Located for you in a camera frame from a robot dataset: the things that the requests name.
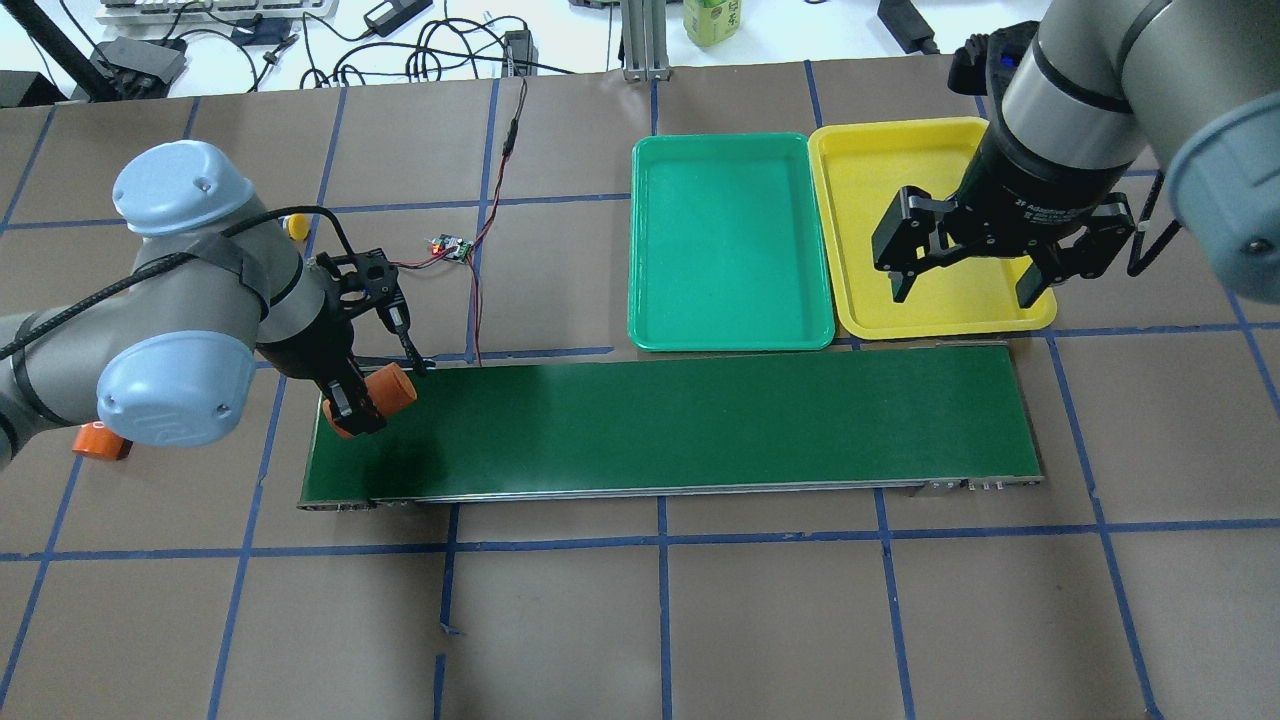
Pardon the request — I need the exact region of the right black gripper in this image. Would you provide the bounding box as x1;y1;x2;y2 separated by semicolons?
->
872;120;1137;309

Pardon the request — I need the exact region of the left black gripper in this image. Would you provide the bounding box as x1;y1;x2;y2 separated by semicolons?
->
262;290;435;438

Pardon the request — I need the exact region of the plain orange cylinder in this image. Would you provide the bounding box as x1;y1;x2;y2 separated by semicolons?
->
320;363;419;438

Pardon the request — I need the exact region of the orange cylinder marked 4680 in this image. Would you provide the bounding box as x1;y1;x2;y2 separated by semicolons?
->
70;421;133;462

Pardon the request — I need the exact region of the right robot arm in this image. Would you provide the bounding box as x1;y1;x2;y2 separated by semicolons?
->
872;1;1279;307

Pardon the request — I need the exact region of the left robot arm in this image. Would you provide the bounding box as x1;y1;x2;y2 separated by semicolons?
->
1;140;433;464

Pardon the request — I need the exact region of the small motor controller board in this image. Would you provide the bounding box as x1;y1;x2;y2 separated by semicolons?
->
428;234;476;264

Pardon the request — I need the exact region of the yellow plastic tray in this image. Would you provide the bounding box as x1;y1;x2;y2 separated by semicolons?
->
808;117;1059;341

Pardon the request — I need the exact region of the green conveyor belt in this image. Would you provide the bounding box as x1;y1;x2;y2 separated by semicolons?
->
298;345;1044;511

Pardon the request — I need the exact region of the black power adapter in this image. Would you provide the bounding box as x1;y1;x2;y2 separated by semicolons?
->
876;0;940;55

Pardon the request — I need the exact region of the green plastic tray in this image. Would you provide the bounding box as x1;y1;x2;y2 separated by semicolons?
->
627;132;835;354

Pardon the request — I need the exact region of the green tea bottle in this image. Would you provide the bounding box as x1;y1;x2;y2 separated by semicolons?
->
682;0;742;47

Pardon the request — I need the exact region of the black usb hub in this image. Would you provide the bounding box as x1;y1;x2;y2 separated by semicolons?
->
90;37;187;100

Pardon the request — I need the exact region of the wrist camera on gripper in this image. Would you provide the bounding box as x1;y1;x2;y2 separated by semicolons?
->
311;249;406;329

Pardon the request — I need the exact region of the red black power cable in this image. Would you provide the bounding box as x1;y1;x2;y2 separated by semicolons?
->
390;76;531;366

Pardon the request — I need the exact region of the aluminium frame post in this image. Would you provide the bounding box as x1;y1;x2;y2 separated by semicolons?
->
620;0;672;83

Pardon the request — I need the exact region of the black camera stand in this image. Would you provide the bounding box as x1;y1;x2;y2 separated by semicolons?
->
3;1;123;102

